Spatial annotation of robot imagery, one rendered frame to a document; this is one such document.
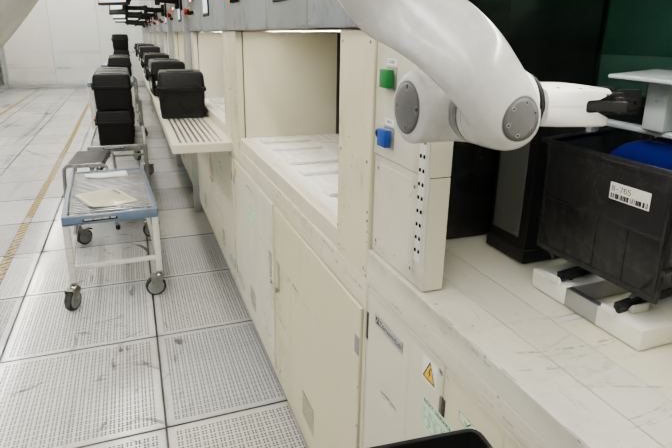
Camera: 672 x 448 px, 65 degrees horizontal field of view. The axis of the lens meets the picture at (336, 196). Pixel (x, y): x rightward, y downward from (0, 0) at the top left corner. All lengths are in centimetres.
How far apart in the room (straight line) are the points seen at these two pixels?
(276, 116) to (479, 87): 181
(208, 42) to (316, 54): 152
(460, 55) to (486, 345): 41
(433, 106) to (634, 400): 41
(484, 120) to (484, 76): 4
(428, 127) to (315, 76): 176
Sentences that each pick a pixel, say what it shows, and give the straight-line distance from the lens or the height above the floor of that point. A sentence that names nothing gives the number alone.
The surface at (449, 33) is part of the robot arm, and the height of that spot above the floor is 127.
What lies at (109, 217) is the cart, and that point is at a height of 44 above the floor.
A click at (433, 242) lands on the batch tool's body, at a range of 86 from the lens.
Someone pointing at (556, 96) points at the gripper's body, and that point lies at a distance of 69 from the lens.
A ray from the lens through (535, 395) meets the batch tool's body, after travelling 70.
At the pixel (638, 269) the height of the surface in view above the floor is 98.
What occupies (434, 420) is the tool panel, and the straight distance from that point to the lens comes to 93.
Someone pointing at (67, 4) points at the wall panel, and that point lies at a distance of 1408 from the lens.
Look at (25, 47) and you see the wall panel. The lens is 1419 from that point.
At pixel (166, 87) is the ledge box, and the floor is 98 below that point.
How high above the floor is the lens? 127
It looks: 17 degrees down
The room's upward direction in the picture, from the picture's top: 1 degrees clockwise
